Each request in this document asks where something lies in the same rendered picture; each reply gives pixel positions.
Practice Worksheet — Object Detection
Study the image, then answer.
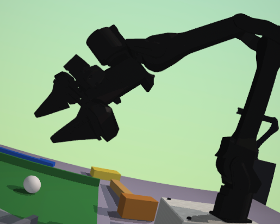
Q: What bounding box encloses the yellow rectangular block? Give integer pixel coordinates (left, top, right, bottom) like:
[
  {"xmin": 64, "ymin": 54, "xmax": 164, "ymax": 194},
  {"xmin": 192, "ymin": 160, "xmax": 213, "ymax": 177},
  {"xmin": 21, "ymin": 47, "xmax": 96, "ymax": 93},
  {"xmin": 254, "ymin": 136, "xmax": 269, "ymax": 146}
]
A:
[{"xmin": 90, "ymin": 166, "xmax": 121, "ymax": 181}]

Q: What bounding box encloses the green flat mat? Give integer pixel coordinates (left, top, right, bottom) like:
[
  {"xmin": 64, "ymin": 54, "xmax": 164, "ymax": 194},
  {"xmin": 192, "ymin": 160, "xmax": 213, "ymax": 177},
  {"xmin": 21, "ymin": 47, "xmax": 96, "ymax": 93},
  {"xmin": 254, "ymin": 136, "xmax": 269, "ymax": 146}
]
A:
[{"xmin": 0, "ymin": 161, "xmax": 98, "ymax": 224}]

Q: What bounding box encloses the white golf ball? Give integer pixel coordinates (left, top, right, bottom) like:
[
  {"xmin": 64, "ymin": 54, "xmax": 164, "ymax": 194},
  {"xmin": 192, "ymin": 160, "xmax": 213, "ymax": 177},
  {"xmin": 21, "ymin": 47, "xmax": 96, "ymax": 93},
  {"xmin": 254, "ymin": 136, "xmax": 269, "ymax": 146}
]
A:
[{"xmin": 23, "ymin": 175, "xmax": 41, "ymax": 193}]

